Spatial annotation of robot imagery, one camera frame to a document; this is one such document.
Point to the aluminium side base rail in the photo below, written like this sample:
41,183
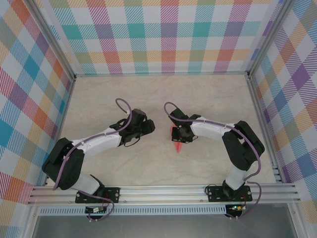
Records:
59,131
263,124

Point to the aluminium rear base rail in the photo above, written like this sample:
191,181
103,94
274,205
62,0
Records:
161,74

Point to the pink square paper sheet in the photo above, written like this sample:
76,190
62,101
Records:
178,147

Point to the small circuit board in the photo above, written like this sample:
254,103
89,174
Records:
236,207
95,210

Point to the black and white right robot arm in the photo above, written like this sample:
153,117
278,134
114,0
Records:
247,148

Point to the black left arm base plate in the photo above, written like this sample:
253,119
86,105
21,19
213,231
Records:
111,194

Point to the aluminium frame post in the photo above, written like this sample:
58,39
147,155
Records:
49,37
270,37

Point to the aluminium mounting rail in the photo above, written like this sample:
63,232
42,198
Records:
161,193

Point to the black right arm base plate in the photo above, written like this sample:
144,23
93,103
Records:
215,193

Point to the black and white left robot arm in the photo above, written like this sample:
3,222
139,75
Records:
64,168

